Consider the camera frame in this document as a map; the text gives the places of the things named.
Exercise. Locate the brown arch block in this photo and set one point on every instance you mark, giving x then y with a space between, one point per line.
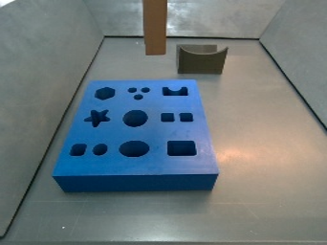
154 26

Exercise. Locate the blue shape sorter board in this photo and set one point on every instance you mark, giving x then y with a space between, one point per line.
139 138

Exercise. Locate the dark olive arch holder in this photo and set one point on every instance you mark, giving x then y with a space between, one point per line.
201 59

